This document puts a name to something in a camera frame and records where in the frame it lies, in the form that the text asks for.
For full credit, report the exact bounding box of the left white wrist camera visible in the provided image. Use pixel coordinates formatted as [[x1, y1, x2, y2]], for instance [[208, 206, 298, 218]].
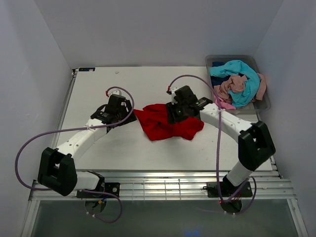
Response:
[[105, 89, 121, 97]]

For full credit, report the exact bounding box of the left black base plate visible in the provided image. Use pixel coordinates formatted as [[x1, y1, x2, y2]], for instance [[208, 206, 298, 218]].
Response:
[[76, 182, 120, 199]]

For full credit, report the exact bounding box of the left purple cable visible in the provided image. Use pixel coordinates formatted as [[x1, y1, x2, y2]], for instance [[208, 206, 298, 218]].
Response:
[[15, 86, 135, 224]]

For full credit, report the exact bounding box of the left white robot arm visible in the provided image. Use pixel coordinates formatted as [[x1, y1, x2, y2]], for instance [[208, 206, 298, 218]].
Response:
[[38, 94, 136, 198]]

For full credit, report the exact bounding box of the dark blue t shirt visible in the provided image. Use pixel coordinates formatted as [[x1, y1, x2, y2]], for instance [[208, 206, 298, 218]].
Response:
[[210, 61, 230, 87]]

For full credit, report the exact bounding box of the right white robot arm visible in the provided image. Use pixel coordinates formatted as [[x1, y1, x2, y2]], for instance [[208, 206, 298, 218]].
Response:
[[166, 85, 276, 196]]

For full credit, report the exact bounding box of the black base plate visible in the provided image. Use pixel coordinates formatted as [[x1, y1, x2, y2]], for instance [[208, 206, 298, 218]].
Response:
[[203, 177, 253, 198], [76, 182, 120, 199]]

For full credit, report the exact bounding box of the beige t shirt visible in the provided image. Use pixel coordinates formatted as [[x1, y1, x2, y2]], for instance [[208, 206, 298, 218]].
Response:
[[213, 74, 267, 107]]

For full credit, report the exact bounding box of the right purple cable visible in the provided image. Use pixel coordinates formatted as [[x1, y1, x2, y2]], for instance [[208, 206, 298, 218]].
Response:
[[167, 75, 257, 216]]

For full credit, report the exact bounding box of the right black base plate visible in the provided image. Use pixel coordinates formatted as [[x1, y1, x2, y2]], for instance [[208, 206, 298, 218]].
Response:
[[203, 177, 253, 198]]

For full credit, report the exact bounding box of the blue label sticker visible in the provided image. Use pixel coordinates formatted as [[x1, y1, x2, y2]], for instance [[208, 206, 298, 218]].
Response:
[[78, 67, 95, 72]]

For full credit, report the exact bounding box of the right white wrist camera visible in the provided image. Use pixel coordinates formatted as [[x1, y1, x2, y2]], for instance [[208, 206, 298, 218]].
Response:
[[166, 85, 180, 105]]

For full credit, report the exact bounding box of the pink t shirt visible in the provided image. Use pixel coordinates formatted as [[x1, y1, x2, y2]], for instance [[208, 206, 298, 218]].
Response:
[[214, 96, 236, 110]]

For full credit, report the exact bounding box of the turquoise t shirt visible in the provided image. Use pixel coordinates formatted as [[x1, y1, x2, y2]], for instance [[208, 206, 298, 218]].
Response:
[[209, 60, 260, 108]]

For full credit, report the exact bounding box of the red t shirt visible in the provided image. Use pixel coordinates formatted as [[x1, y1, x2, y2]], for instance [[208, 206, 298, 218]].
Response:
[[134, 104, 204, 141]]

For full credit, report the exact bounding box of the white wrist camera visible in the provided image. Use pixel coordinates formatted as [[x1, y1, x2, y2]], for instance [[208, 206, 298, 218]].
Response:
[[105, 89, 121, 97], [166, 85, 180, 105]]

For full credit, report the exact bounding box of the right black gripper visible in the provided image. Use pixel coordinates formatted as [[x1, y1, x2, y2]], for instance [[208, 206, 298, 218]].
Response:
[[165, 100, 189, 124]]

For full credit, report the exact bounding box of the purple cable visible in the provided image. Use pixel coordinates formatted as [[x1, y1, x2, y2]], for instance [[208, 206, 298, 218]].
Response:
[[167, 75, 257, 216], [15, 86, 135, 224]]

